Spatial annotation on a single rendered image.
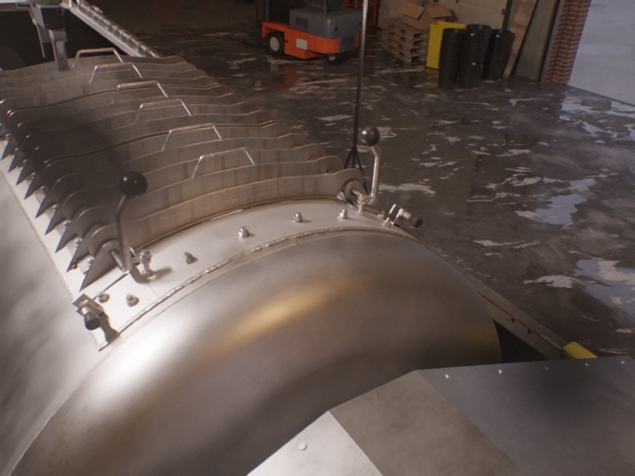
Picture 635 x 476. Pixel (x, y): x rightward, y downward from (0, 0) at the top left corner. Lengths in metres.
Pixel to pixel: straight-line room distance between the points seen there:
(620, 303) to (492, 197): 2.12
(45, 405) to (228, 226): 0.43
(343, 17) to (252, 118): 10.38
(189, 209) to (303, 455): 0.53
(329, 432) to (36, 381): 0.52
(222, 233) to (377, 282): 0.31
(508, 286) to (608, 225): 1.85
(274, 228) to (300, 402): 0.33
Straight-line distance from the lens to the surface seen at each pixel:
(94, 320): 1.13
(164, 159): 1.49
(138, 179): 1.09
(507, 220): 7.28
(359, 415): 1.04
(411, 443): 1.02
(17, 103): 1.94
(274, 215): 1.27
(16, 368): 1.32
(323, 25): 11.95
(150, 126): 1.66
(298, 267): 1.13
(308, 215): 1.29
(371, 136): 1.30
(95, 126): 1.71
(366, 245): 1.23
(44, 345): 1.28
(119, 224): 1.12
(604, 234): 7.42
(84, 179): 1.46
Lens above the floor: 3.30
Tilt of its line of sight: 30 degrees down
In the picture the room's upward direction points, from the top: 3 degrees clockwise
